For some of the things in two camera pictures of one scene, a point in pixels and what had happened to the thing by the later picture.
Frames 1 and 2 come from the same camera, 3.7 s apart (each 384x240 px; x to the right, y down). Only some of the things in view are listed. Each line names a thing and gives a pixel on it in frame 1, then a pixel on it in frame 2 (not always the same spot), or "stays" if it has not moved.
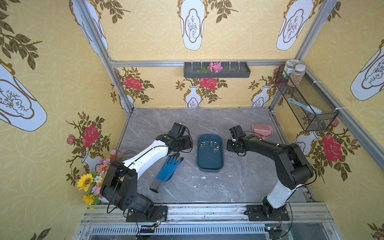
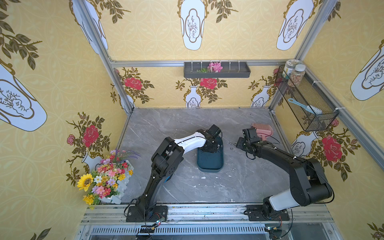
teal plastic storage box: [210, 154] stays
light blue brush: [311, 109] stays
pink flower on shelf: [215, 66] stays
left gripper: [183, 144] to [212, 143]
